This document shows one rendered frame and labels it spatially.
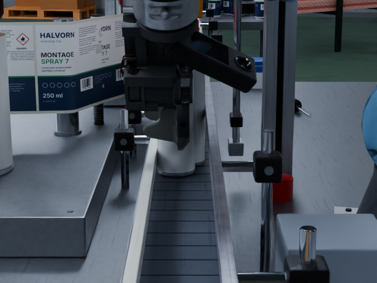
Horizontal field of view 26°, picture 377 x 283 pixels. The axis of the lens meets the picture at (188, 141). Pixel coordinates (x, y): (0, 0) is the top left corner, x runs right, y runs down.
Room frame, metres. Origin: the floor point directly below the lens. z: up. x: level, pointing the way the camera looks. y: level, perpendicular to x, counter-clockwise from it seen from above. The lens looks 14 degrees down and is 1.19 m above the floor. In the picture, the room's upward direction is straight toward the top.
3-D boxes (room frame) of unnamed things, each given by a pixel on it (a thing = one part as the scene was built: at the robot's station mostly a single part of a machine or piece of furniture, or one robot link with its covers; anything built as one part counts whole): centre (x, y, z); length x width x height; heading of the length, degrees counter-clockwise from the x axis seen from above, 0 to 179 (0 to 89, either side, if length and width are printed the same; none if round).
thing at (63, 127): (1.31, 0.20, 0.97); 0.05 x 0.05 x 0.19
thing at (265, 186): (0.84, -0.06, 0.91); 0.07 x 0.03 x 0.17; 90
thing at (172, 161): (1.08, 0.02, 0.98); 0.05 x 0.05 x 0.20
